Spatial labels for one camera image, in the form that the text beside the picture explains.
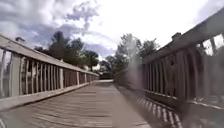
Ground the wooden plank bridge deck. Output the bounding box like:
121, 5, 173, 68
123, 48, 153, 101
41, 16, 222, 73
0, 79, 183, 128

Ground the group of green trees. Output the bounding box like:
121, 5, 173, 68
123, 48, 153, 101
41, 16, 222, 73
98, 33, 161, 77

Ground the pale wooden bridge railing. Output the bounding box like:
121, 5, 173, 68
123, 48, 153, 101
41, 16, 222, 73
113, 8, 224, 128
0, 34, 100, 113

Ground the group of dark trees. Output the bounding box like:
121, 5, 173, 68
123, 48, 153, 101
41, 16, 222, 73
34, 30, 100, 72

